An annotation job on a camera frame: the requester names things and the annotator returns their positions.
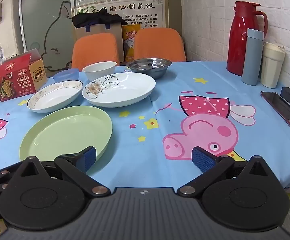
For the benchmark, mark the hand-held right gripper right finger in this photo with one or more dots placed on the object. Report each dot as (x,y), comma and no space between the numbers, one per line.
(203,160)

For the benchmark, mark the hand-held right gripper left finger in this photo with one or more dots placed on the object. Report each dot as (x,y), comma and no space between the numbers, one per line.
(88,158)

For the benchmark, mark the green plate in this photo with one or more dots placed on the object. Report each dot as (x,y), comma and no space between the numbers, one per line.
(65,130)

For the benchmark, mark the white plate with flower print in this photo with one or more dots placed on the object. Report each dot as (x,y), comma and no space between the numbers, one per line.
(125,90)

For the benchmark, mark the white bowl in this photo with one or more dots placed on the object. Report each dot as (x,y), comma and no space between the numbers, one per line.
(98,71)

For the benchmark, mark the white plate with patterned rim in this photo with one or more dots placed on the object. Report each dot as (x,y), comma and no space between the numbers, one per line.
(52,97)

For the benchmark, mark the red cracker box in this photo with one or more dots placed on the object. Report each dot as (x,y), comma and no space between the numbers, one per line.
(17,80)

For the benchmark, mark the blue cartoon printed tablecloth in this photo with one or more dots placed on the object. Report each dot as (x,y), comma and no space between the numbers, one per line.
(185,80)

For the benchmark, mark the blue plastic lid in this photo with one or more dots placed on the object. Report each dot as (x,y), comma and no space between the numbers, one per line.
(66,75)

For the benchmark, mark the phone in clear case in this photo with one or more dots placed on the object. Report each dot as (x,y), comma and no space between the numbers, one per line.
(280,107)

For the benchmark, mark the orange chair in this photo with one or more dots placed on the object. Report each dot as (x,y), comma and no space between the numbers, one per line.
(95,50)
(157,45)

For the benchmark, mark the stainless steel bowl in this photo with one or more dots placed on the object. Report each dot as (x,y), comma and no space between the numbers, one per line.
(147,66)

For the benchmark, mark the grey-blue bottle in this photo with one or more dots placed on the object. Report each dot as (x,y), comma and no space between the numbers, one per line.
(251,60)

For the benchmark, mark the cream cup with lid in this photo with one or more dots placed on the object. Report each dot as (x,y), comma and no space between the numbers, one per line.
(271,67)

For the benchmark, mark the red thermos jug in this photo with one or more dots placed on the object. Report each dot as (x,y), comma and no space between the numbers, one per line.
(237,37)

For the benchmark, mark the yellow packet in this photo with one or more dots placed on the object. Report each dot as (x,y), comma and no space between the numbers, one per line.
(128,38)

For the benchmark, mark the black cloth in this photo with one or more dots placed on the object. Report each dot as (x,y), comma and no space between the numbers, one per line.
(95,18)

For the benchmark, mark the frosted glass door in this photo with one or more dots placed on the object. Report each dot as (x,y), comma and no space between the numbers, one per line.
(42,10)

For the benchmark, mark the framed text poster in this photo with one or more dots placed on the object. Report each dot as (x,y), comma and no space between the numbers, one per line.
(135,10)

